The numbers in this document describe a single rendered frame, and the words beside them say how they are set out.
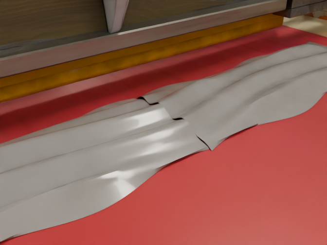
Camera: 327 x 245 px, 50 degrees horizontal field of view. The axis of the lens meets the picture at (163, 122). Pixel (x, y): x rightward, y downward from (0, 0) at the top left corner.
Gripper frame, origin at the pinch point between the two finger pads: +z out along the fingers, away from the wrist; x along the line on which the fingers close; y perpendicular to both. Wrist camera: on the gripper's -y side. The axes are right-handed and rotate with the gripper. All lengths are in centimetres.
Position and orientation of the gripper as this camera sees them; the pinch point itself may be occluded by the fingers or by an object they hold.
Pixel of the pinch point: (104, 1)
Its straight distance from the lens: 23.8
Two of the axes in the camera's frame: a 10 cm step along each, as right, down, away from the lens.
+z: 0.3, 8.5, 5.2
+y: -8.1, 3.2, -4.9
